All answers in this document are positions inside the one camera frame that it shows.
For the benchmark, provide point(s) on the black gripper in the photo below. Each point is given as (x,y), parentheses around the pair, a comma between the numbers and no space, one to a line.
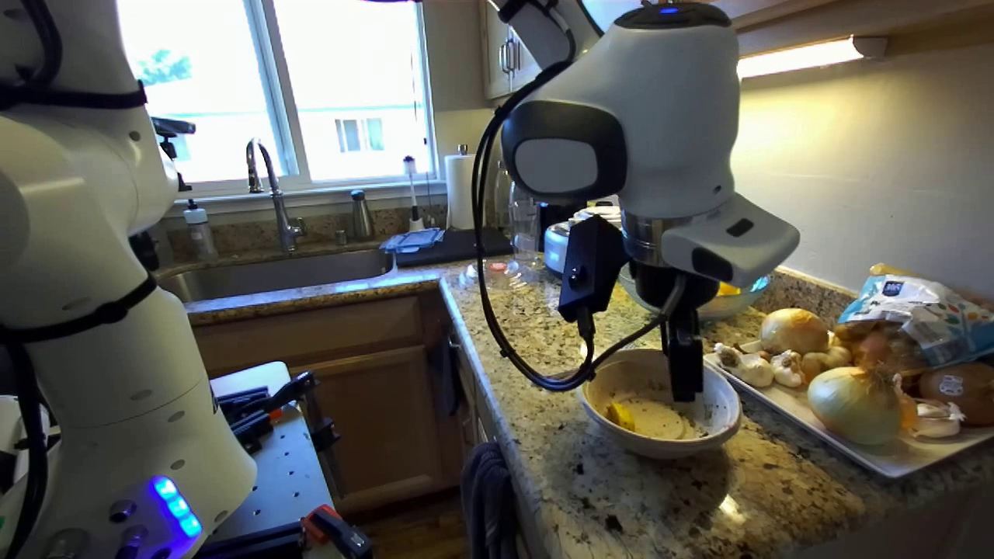
(671,284)

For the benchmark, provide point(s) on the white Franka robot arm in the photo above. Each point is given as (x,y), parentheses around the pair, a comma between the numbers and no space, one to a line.
(104,361)

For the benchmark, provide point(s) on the clear glass bowl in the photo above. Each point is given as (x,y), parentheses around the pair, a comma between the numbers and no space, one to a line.
(747,299)

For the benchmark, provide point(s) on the clean beige bowl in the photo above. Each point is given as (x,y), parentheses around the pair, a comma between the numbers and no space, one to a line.
(663,449)

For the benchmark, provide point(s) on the white mushrooms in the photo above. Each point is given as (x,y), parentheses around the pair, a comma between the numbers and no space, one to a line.
(762,369)

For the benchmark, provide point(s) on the yellow onion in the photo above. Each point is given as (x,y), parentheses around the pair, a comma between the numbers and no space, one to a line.
(855,404)
(794,330)

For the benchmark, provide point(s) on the brown root vegetable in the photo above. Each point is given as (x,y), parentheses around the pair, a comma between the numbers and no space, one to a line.
(869,348)
(959,391)

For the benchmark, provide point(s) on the clear measuring cup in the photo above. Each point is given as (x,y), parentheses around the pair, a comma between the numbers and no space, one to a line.
(524,227)

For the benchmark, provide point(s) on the white rectangular tray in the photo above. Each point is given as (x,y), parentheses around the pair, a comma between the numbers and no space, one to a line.
(880,462)

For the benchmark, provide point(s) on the blue and white plastic bag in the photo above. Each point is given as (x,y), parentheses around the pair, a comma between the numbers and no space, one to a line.
(913,313)

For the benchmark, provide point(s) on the dark blue hanging towel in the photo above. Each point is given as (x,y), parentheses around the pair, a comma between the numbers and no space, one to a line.
(487,507)

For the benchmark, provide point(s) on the black ribbed drying mat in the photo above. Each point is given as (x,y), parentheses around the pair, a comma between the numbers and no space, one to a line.
(462,247)

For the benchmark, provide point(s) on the white garlic bulb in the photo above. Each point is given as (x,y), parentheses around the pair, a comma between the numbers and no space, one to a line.
(935,419)

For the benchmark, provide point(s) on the large blue lid plastic container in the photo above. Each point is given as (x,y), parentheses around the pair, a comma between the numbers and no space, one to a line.
(415,242)

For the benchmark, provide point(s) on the dish brush wand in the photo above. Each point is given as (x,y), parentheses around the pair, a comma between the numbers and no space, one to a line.
(412,197)

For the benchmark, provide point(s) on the under cabinet light strip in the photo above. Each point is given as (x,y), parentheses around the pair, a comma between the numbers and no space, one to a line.
(798,57)

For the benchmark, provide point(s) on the wooden lower cabinet door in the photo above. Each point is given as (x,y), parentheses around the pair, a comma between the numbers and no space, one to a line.
(362,404)

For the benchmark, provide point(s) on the metal sink sprayer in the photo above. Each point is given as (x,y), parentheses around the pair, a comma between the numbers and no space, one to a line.
(362,218)

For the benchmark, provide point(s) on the orange and black tool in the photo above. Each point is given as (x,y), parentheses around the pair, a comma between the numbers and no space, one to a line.
(338,531)

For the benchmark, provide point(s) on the steel kitchen sink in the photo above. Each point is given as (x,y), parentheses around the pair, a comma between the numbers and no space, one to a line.
(280,273)

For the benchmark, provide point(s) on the grey robot cart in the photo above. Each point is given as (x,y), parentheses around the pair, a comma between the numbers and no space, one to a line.
(280,476)

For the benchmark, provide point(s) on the metal kitchen faucet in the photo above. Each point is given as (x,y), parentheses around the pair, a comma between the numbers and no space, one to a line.
(280,211)

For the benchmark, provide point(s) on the black clamp tool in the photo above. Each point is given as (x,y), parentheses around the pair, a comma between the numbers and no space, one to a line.
(260,408)

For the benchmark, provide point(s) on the white framed window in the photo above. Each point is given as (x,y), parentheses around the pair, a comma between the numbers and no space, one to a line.
(272,94)

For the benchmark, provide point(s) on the clear soap dispenser bottle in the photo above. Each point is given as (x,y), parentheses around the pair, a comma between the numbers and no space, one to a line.
(197,235)

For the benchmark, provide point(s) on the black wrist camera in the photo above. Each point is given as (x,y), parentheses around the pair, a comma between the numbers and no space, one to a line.
(592,265)

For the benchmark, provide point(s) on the black camera on stand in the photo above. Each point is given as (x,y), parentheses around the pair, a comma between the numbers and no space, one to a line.
(175,129)

